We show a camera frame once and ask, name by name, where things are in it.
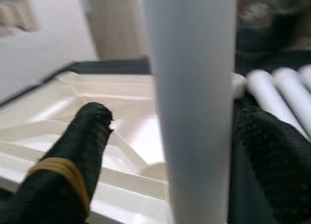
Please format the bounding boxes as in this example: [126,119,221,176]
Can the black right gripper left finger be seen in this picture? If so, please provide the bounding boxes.
[0,102,115,224]

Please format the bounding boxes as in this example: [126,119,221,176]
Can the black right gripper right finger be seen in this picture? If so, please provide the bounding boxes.
[237,106,311,224]

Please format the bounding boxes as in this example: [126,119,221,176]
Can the black tablecloth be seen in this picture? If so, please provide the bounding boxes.
[0,27,311,224]

